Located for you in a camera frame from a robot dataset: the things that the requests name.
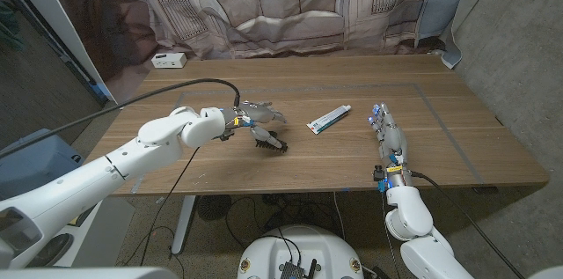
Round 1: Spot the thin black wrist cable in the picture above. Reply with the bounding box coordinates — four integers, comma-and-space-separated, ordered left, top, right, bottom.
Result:
380, 191, 400, 279
121, 146, 201, 279

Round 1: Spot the black antenna module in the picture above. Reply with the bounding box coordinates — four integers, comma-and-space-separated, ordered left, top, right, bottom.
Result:
279, 258, 318, 279

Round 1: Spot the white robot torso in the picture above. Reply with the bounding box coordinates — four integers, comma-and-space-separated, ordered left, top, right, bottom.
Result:
237, 224, 365, 279

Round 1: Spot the white table leg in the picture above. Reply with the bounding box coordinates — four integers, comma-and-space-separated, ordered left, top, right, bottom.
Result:
171, 195, 197, 253

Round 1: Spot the blue plastic bin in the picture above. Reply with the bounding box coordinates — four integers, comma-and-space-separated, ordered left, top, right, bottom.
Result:
0, 130, 84, 199

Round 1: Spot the black floor cable tangle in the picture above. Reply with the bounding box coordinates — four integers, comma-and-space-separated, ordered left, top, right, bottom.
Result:
223, 193, 348, 252

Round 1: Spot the black claw hair clip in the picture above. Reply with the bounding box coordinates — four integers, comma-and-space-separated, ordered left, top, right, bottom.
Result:
254, 130, 289, 154

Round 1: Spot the printed sofa room backdrop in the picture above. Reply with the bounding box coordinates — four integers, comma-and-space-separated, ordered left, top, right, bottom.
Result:
37, 0, 479, 106

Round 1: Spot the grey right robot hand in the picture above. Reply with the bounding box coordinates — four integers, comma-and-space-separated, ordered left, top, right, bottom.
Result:
368, 101, 409, 170

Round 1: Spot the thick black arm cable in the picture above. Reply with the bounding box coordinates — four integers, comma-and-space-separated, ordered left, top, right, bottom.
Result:
411, 171, 527, 279
0, 77, 242, 159

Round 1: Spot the thin white hanging cable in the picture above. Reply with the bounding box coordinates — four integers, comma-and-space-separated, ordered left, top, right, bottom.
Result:
333, 191, 347, 239

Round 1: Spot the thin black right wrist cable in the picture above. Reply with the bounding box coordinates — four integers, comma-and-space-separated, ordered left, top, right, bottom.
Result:
380, 191, 400, 279

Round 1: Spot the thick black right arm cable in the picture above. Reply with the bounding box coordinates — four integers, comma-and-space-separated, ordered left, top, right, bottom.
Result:
411, 171, 527, 279

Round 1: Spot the white green toothpaste tube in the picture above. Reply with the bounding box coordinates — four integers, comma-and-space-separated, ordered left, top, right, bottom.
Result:
306, 104, 353, 136

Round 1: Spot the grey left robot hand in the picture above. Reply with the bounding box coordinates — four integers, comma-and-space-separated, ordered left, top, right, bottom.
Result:
219, 100, 289, 150

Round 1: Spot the white power box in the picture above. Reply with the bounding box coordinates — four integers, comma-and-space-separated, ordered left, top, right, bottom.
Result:
150, 52, 188, 70

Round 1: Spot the thin black left wrist cable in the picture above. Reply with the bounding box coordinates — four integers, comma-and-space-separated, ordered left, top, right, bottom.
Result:
121, 146, 201, 279

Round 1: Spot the white partition panel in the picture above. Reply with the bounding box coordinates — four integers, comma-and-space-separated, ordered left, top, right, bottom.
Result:
0, 0, 125, 108

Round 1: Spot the round black fan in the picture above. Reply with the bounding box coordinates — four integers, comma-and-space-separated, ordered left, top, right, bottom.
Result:
196, 194, 233, 222

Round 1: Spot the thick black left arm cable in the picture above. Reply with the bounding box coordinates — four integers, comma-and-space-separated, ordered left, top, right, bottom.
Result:
0, 77, 242, 159

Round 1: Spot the blue grey curtain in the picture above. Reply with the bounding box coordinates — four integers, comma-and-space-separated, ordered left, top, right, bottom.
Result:
415, 0, 505, 70

